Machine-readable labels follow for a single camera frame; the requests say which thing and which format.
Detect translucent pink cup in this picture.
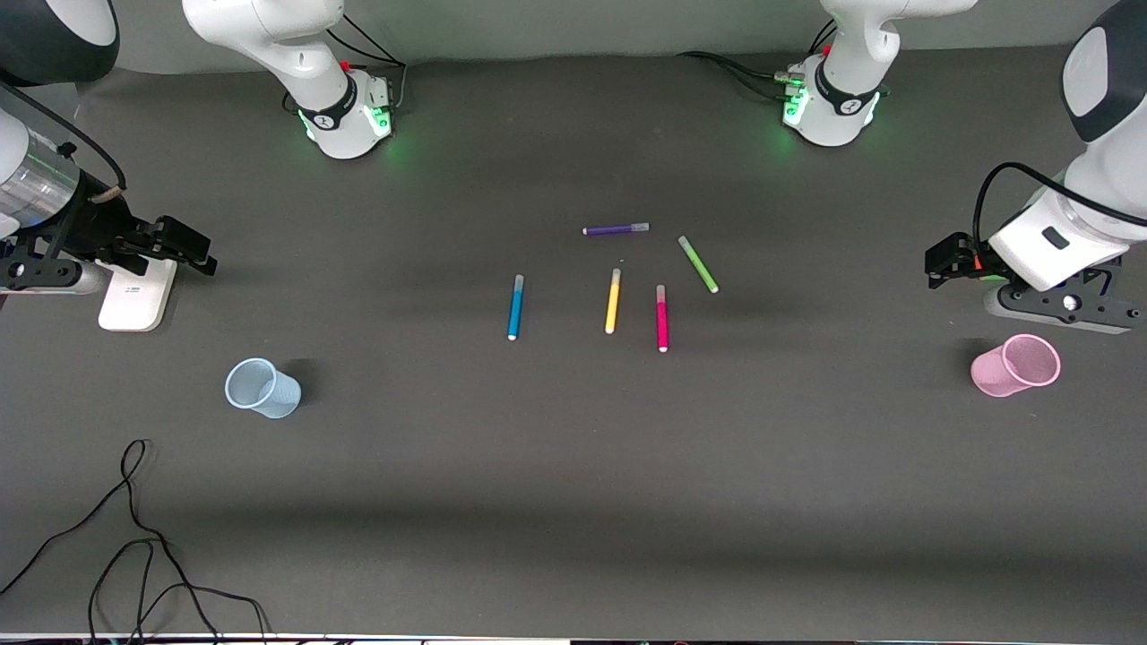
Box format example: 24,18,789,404
970,333,1063,399

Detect translucent blue cup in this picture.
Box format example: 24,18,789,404
224,357,303,420

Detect thin black cable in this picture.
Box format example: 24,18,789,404
87,537,221,645
0,438,272,645

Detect black left base cables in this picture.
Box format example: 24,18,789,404
678,18,840,99

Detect black base cables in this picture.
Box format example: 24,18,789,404
678,18,840,99
323,13,410,114

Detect green marker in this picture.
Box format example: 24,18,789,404
677,235,720,295

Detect white rounded flat device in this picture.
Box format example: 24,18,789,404
98,258,178,333

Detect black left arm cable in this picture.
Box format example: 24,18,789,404
974,161,1147,262

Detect black right base cables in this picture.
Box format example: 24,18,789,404
323,13,410,114

